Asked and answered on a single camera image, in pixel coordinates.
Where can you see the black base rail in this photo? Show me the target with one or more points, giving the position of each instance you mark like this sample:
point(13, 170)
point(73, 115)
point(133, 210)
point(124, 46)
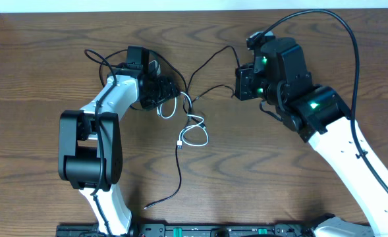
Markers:
point(166, 230)

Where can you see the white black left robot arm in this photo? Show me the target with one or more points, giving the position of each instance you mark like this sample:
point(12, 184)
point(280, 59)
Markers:
point(90, 149)

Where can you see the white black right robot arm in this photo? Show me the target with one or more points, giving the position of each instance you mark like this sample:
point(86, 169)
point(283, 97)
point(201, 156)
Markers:
point(324, 121)

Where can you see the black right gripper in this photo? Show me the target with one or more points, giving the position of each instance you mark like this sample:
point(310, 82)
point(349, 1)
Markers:
point(245, 75)

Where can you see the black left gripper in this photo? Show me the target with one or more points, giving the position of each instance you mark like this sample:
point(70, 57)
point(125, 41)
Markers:
point(165, 92)

